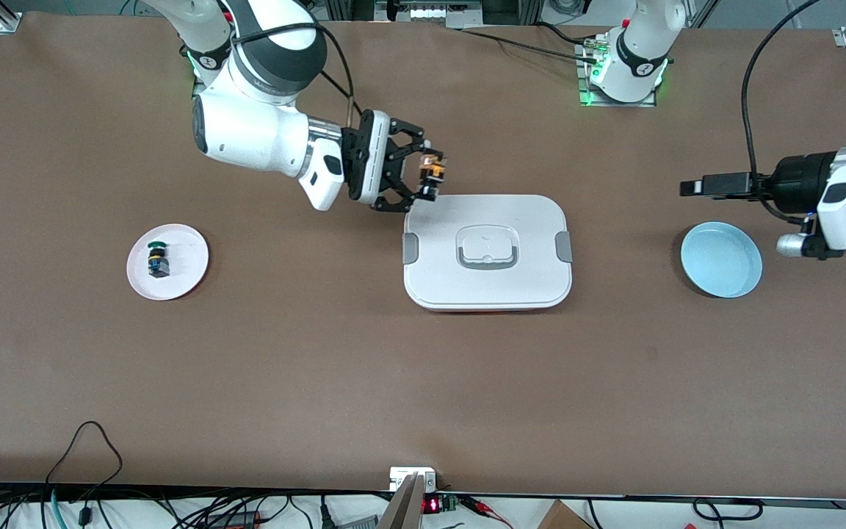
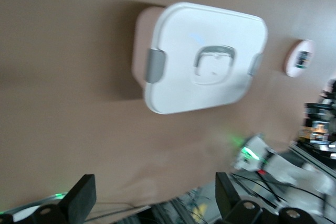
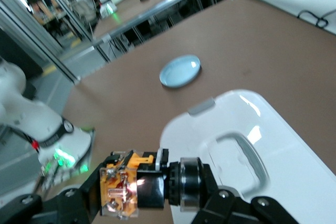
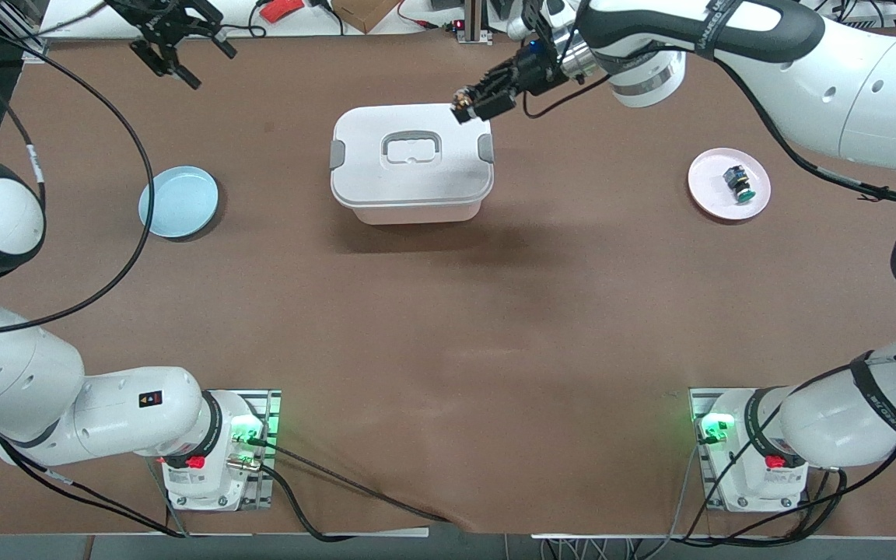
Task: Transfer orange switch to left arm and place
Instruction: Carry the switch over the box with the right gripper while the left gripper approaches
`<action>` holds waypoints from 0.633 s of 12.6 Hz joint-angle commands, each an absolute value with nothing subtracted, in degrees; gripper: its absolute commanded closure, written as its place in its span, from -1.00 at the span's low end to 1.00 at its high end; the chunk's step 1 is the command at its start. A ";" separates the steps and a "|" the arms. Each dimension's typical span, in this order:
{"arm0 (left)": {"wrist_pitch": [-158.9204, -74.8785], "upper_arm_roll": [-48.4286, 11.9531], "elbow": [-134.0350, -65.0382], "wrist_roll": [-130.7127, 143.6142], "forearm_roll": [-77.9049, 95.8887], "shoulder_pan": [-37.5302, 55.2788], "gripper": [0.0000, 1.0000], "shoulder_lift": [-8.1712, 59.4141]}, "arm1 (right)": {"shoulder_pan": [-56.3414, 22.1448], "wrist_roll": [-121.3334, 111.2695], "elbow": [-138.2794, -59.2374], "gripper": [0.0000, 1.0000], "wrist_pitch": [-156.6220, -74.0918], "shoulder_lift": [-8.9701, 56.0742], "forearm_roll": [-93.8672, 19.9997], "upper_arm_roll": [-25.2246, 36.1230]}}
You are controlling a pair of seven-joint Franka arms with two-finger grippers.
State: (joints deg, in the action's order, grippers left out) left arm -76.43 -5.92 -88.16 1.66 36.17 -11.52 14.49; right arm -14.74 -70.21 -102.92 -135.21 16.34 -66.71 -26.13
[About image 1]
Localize orange push button switch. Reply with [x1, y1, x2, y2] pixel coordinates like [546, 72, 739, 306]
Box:
[420, 151, 447, 194]

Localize white lunch box grey clips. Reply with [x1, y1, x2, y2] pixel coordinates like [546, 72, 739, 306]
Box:
[402, 194, 573, 313]

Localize brown cardboard box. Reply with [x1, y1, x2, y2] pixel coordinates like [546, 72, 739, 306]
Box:
[537, 500, 594, 529]

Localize light blue round plate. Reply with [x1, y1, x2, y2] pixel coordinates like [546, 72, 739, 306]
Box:
[680, 221, 763, 299]

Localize pink round plate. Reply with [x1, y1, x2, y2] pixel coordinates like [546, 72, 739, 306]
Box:
[126, 223, 210, 301]

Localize small white mounting block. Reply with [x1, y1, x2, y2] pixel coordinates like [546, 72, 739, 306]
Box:
[389, 467, 438, 492]

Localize aluminium profile bar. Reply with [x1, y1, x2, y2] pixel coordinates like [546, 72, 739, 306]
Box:
[377, 472, 425, 529]

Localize red clip lead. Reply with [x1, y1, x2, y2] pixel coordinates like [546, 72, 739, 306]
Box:
[460, 495, 513, 529]

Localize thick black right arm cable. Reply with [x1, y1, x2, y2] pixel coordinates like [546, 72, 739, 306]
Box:
[228, 22, 357, 133]

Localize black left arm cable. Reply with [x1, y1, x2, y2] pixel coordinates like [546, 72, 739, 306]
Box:
[741, 0, 824, 225]

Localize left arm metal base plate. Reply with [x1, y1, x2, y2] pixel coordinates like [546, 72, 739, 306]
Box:
[576, 37, 659, 108]

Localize black cable to base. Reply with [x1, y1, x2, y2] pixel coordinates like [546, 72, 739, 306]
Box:
[460, 22, 601, 64]

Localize aluminium frame structure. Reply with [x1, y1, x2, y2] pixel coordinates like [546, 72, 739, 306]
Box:
[324, 0, 545, 29]

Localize green push button switch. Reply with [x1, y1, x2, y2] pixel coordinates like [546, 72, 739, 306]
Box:
[147, 240, 171, 279]

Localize black oval cable loop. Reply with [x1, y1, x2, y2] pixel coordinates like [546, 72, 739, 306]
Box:
[692, 497, 764, 522]

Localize black looped table cable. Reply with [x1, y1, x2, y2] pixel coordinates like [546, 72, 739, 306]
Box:
[45, 421, 124, 489]

